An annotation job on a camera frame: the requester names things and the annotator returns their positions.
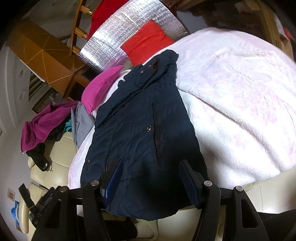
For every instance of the silver reflective foil mat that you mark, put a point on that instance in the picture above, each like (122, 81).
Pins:
(102, 50)

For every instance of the brown wooden cabinet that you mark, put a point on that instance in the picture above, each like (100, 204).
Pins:
(49, 59)

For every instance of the grey garment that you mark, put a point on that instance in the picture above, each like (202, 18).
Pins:
(82, 123)

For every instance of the cream leather headboard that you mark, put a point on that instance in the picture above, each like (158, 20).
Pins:
(60, 155)

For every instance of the red cloth on railing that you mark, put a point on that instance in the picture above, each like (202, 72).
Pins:
(105, 9)

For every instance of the navy blue padded jacket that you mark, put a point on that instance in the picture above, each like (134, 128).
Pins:
(145, 125)

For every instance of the purple garment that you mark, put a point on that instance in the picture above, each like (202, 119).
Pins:
(37, 130)

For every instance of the white fleece bed blanket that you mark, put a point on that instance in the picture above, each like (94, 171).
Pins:
(239, 93)

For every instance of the red pillow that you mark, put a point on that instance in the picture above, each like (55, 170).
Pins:
(148, 40)

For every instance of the teal garment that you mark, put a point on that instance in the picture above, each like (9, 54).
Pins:
(68, 126)

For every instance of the magenta pillow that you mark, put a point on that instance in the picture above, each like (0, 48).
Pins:
(97, 89)

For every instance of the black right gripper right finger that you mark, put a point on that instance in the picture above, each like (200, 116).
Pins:
(205, 196)

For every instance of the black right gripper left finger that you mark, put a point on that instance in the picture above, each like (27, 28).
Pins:
(97, 195)

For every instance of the wooden spindle railing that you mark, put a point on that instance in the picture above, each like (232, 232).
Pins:
(81, 10)

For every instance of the black garment on headboard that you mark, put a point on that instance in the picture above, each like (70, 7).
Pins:
(38, 153)

